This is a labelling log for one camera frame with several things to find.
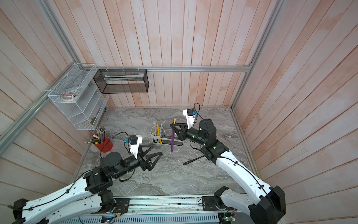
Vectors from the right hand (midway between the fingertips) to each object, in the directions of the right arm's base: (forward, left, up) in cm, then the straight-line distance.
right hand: (171, 125), depth 68 cm
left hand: (-13, +6, -4) cm, 14 cm away
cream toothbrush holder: (+8, +8, -22) cm, 24 cm away
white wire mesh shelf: (+11, +50, -2) cm, 52 cm away
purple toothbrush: (-2, -1, -2) cm, 3 cm away
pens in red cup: (+5, +46, -18) cm, 49 cm away
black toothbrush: (-4, -10, -33) cm, 35 cm away
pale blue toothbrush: (+11, +8, -20) cm, 24 cm away
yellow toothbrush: (+10, +10, -21) cm, 25 cm away
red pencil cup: (+2, +44, -25) cm, 51 cm away
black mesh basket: (+48, +40, -6) cm, 63 cm away
